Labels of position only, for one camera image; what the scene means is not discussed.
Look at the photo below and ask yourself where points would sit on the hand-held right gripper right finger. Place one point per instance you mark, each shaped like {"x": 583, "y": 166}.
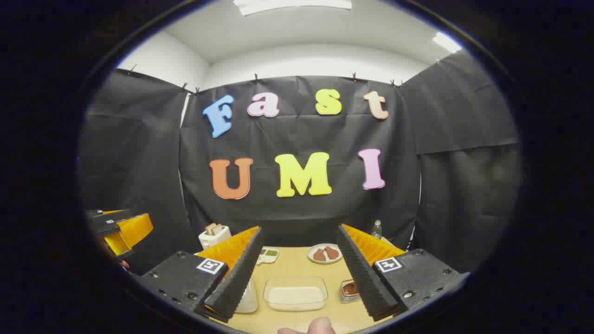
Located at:
{"x": 362, "y": 273}

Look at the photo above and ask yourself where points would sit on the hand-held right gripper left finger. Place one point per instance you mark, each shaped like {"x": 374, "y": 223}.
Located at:
{"x": 234, "y": 278}

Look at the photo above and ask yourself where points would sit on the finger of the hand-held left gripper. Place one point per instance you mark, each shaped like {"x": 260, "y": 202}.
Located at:
{"x": 104, "y": 212}
{"x": 132, "y": 229}

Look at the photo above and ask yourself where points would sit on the white rice cooker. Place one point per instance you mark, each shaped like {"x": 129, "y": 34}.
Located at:
{"x": 249, "y": 299}

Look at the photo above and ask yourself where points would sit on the brown meat piece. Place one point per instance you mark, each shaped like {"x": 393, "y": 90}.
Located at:
{"x": 332, "y": 252}
{"x": 319, "y": 254}

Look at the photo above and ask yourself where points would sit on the small white sauce dish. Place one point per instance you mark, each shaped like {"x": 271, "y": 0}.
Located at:
{"x": 269, "y": 255}

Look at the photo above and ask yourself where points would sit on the white toaster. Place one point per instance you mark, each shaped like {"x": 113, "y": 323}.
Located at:
{"x": 211, "y": 240}

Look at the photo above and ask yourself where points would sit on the green glass bottle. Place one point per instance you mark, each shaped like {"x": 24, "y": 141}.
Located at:
{"x": 376, "y": 230}

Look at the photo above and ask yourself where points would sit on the white plate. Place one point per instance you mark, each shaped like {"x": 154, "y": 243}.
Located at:
{"x": 313, "y": 260}

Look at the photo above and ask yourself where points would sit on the toast slice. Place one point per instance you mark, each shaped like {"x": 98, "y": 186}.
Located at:
{"x": 209, "y": 228}
{"x": 217, "y": 228}

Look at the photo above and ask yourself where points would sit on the black backdrop cloth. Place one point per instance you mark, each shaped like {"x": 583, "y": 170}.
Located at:
{"x": 301, "y": 213}

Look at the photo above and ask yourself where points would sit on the long ceiling light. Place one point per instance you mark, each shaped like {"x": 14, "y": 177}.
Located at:
{"x": 446, "y": 41}

